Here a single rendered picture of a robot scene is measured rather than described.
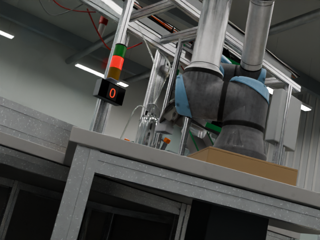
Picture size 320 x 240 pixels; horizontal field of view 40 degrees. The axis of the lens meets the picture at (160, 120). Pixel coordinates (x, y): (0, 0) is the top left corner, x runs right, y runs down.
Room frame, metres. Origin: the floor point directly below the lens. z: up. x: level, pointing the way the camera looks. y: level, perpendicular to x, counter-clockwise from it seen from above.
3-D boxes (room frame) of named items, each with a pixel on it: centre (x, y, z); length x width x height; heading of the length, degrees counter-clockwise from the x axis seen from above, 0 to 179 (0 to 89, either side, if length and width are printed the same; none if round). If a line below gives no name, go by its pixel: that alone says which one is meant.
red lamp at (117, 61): (1.70, 0.23, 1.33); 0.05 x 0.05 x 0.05
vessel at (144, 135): (2.73, 0.06, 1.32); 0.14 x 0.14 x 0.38
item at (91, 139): (1.23, -0.22, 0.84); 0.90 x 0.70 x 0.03; 101
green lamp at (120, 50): (1.70, 0.23, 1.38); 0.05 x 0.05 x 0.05
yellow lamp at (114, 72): (1.70, 0.23, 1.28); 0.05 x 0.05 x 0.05
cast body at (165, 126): (1.75, -0.02, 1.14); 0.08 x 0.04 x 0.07; 41
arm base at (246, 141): (1.18, -0.23, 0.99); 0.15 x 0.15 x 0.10
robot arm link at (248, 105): (1.18, -0.22, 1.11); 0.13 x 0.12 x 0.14; 79
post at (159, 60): (3.08, 0.09, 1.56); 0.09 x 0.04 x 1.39; 130
